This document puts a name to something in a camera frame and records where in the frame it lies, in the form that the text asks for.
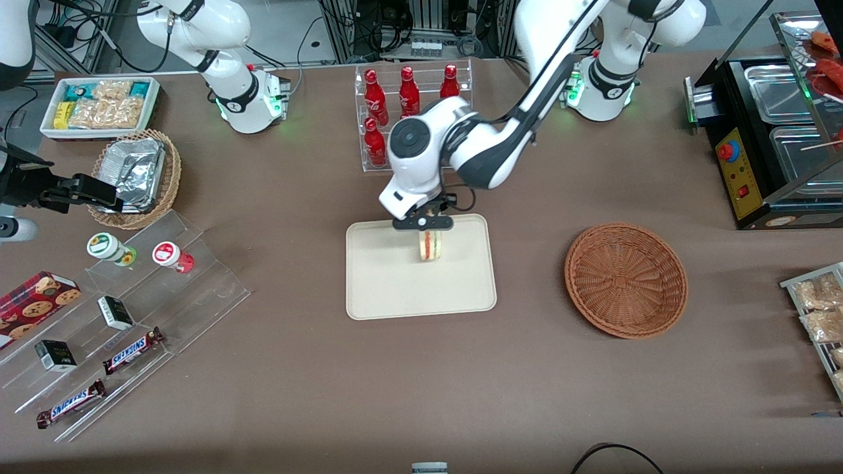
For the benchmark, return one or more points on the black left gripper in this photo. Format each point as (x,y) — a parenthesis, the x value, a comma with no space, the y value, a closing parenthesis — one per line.
(442,205)

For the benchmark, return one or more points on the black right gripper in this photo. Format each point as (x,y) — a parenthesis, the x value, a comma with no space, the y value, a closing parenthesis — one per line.
(26,186)

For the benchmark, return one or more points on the sandwich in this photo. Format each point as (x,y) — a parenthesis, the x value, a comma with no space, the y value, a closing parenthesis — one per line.
(430,250)

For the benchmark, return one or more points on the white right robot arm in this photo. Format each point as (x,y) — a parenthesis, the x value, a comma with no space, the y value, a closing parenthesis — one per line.
(230,72)

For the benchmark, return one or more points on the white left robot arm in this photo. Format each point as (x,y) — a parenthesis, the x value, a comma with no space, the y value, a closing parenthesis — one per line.
(487,151)

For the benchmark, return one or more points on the cream plastic tray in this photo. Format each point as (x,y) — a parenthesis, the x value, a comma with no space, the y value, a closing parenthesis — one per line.
(395,283)

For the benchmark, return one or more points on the aluminium foil tray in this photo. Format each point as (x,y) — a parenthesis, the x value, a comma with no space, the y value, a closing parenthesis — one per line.
(158,187)
(135,171)

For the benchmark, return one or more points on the light wicker basket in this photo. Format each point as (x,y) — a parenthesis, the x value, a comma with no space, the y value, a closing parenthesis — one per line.
(172,178)

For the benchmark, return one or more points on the brown wicker basket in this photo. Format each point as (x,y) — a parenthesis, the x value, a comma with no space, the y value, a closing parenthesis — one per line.
(625,283)

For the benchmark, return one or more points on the white plastic snack bin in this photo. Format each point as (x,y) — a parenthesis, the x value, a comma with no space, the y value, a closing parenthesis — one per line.
(99,135)

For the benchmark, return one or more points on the yellow snack packet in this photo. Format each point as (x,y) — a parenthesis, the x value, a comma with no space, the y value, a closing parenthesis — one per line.
(62,115)

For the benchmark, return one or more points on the clear cracker bag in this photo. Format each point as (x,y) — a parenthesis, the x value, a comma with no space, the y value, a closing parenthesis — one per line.
(105,113)
(112,89)

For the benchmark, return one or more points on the green lidded sunflower cup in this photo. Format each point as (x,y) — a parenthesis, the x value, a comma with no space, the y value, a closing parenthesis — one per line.
(102,245)

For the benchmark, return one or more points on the teal snack packet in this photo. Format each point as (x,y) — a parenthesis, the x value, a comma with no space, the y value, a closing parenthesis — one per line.
(140,90)
(79,91)

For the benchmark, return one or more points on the red cola bottle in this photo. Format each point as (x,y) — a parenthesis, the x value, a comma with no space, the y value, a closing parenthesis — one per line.
(409,99)
(375,99)
(450,85)
(375,145)

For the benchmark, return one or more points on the clear acrylic bottle rack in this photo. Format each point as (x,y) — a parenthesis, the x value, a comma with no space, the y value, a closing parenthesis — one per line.
(359,131)

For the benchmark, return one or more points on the red lidded yogurt cup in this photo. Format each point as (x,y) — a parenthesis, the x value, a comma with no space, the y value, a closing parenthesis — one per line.
(164,253)

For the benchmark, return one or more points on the red chocolate chip cookie box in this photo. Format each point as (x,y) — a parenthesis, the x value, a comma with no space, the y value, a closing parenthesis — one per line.
(33,306)

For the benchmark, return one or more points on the small black carton box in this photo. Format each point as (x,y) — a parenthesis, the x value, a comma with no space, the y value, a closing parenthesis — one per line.
(115,314)
(56,355)

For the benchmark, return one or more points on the white power strip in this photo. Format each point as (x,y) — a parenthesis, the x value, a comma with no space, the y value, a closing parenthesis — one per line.
(425,47)

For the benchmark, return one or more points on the clear acrylic stepped shelf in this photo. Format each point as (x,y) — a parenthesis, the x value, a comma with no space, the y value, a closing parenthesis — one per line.
(211,289)

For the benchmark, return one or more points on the Snickers chocolate bar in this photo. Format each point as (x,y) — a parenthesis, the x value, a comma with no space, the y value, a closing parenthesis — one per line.
(132,351)
(71,403)

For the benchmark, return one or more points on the grey device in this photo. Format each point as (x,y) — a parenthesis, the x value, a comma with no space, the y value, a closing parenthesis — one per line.
(429,469)

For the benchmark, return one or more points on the red emergency stop button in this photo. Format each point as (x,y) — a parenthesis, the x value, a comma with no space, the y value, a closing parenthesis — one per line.
(728,152)

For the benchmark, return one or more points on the black food warmer machine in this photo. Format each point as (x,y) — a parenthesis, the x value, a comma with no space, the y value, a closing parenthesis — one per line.
(737,178)

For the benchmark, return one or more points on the stainless steel pan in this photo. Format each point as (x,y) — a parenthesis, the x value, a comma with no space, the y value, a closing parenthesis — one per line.
(780,92)
(803,158)

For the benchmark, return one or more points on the clear bagged snack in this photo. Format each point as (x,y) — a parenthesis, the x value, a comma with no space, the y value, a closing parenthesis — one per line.
(838,383)
(837,357)
(823,326)
(816,293)

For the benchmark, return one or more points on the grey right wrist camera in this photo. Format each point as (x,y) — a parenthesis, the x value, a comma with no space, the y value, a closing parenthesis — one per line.
(16,230)

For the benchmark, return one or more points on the aluminium frame rack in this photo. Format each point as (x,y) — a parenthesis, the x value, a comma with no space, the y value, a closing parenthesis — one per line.
(342,26)

